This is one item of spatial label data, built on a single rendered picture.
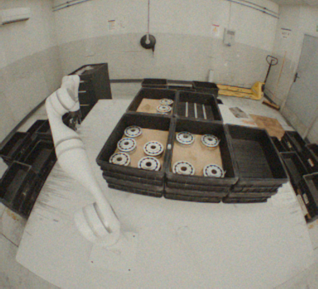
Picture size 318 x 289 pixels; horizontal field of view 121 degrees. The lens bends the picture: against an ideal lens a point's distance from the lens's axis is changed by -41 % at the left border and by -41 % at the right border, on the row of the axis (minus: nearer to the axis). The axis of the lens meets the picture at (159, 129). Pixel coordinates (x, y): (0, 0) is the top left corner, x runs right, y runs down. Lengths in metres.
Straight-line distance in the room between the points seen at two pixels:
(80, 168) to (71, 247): 0.49
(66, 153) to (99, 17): 3.88
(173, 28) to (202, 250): 3.78
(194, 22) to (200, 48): 0.67
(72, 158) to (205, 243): 0.62
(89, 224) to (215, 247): 0.55
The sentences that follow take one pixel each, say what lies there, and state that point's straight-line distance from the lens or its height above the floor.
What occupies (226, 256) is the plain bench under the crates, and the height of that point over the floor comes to 0.70.
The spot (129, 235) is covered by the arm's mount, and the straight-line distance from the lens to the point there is 0.69.
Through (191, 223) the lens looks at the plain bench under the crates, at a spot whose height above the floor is 0.70.
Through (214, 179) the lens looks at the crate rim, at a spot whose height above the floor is 0.93.
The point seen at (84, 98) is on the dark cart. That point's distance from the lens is 2.25.
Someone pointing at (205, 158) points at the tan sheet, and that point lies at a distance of 0.79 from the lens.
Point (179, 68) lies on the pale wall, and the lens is 3.91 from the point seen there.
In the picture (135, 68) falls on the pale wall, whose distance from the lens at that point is 3.98.
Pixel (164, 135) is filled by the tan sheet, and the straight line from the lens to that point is 0.88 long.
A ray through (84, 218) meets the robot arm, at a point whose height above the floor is 1.07.
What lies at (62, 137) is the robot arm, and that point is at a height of 1.16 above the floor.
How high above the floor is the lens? 1.40
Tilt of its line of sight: 38 degrees down
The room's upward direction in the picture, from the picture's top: 1 degrees clockwise
